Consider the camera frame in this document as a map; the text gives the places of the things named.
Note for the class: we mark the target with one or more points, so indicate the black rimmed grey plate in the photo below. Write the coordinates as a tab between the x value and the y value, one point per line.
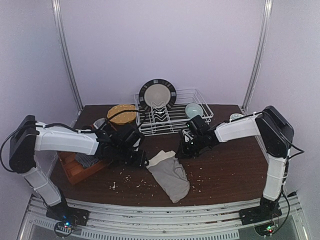
157	92

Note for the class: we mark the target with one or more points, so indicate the grey beige sock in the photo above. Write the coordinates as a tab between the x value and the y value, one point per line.
170	175

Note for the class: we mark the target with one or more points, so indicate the yellow dotted plate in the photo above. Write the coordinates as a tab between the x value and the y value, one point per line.
121	115

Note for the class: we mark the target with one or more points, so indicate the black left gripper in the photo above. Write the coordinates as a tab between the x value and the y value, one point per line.
139	158

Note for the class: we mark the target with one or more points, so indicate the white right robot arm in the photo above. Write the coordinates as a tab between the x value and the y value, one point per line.
274	130

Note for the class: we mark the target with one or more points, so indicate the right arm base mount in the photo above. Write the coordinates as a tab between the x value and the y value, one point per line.
266	216

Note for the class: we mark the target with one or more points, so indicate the left aluminium frame post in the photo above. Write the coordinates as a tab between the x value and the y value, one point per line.
58	18

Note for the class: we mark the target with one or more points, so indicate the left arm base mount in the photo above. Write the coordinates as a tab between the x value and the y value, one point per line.
68	218

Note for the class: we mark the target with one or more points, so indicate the aluminium frame post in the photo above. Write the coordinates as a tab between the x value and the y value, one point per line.
263	35
58	18

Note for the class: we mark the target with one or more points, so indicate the brown wooden organizer box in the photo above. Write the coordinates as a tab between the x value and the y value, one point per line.
74	171

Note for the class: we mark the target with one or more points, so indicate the right aluminium frame post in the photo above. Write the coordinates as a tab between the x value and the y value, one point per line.
263	35

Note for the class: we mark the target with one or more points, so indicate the light blue bowl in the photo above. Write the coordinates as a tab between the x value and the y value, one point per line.
193	109

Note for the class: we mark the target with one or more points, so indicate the yellow patterned white bowl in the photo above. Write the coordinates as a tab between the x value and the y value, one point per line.
235	116

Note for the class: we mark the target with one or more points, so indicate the aluminium front rail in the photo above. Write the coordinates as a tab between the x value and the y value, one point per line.
202	222

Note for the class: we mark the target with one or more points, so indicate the grey striped boxer underwear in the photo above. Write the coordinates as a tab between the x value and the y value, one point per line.
86	161

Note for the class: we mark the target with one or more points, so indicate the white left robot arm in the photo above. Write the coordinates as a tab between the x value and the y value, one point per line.
33	136

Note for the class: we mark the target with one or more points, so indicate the grey rolled sock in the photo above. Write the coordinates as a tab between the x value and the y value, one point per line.
100	123

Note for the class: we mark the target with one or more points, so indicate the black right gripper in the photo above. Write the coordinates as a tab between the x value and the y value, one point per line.
185	149

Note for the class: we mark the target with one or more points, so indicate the white wire dish rack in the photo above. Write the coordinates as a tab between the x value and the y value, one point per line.
161	120

